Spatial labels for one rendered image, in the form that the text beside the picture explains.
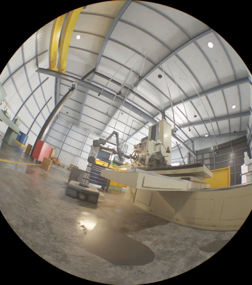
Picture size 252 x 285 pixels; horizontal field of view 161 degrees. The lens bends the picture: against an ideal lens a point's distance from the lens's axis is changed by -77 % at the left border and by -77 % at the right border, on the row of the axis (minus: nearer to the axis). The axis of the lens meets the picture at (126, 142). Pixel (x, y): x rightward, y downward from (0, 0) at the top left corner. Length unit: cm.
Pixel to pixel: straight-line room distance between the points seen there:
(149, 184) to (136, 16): 772
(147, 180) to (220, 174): 350
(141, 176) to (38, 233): 91
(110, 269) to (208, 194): 138
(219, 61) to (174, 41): 342
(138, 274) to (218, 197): 125
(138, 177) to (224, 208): 133
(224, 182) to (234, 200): 240
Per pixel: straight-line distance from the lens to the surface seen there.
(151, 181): 65
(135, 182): 58
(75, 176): 264
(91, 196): 183
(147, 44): 751
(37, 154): 430
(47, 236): 88
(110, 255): 85
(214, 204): 154
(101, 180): 353
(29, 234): 87
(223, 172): 391
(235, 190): 153
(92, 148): 194
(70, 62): 1144
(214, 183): 390
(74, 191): 181
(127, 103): 677
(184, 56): 767
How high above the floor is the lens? 64
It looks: 23 degrees up
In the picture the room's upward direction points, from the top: 14 degrees clockwise
